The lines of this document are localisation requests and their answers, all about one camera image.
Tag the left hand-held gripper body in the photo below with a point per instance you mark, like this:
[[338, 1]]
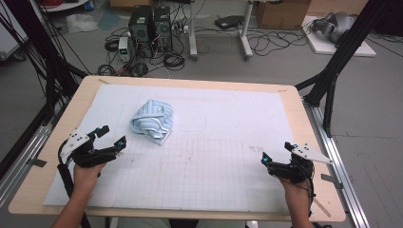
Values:
[[92, 155]]

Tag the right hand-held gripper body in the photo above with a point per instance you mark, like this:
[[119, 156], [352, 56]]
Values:
[[291, 172]]

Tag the light blue striped towel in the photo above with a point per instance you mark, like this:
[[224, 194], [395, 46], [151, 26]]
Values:
[[153, 122]]

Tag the person's right hand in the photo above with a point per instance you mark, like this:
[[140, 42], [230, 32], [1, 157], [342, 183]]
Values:
[[297, 193]]

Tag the person's left hand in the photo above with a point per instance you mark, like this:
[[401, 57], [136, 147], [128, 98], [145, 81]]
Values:
[[85, 180]]

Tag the thin wooden stick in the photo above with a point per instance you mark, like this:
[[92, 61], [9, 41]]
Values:
[[321, 206]]

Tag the white foam mat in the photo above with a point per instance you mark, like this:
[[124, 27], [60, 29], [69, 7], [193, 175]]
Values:
[[206, 142]]

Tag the white power supply unit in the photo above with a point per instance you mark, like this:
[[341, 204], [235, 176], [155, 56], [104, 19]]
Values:
[[124, 49]]

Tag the white floor board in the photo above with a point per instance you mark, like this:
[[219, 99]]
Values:
[[326, 47]]

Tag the wide black computer tower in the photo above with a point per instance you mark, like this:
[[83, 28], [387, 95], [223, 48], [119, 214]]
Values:
[[141, 31]]

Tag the clear plastic bag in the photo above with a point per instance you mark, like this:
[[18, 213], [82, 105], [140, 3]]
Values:
[[80, 22]]

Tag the narrow black computer tower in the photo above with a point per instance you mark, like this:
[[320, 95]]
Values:
[[163, 30]]

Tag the white desk leg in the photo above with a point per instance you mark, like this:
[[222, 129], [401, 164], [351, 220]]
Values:
[[245, 34], [192, 31]]

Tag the grey headset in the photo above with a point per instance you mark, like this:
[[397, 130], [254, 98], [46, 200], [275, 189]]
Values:
[[335, 25]]

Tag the brown cardboard box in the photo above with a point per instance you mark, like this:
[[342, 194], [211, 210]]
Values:
[[282, 14]]

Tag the black flat device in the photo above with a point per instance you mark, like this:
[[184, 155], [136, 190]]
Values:
[[228, 21]]

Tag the aluminium rail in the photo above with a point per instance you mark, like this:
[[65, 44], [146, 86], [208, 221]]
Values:
[[339, 164], [22, 158]]

